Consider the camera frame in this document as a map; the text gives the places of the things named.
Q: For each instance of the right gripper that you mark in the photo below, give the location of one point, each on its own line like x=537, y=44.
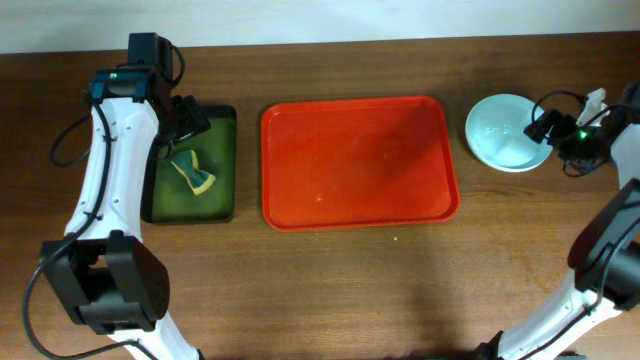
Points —
x=567, y=129

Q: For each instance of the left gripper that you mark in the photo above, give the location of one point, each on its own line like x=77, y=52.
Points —
x=187, y=118

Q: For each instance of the green and yellow sponge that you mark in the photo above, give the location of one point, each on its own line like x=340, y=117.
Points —
x=187, y=164

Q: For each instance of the light blue plate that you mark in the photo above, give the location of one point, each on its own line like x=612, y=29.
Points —
x=494, y=131

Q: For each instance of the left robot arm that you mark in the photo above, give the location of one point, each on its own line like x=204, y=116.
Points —
x=101, y=272

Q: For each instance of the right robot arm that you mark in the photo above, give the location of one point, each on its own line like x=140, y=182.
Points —
x=603, y=277

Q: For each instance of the black tray with green water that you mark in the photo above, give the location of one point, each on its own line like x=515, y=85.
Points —
x=167, y=198

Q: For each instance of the red plastic tray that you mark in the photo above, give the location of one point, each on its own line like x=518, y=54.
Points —
x=356, y=163

